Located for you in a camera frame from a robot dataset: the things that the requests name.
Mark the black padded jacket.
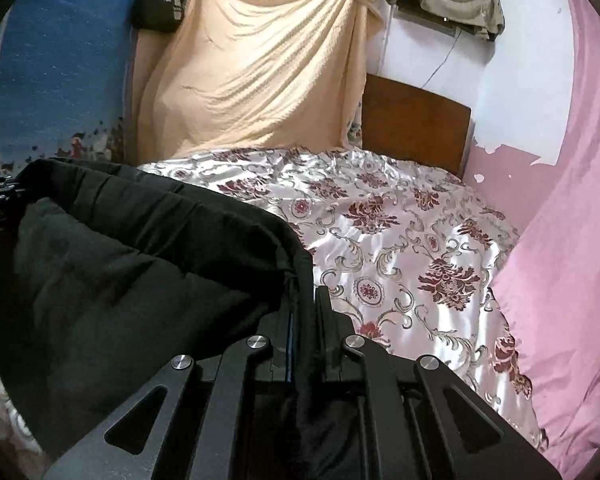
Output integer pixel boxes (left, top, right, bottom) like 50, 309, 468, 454
0, 157, 361, 480

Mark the blue starry patterned curtain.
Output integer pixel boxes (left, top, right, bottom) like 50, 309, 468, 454
0, 0, 134, 172

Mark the floral satin bedspread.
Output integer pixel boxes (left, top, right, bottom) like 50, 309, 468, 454
0, 146, 551, 466

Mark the pink curtain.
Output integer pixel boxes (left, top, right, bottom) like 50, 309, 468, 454
495, 0, 600, 479

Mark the black tote bag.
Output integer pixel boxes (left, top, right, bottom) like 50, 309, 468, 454
130, 0, 186, 34

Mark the brown wooden headboard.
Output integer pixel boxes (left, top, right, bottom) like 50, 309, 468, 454
362, 75, 471, 176

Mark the beige hanging sheet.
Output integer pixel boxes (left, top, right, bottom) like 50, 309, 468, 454
136, 0, 382, 162

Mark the thin black wall cable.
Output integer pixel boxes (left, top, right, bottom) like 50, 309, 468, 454
419, 27, 464, 90

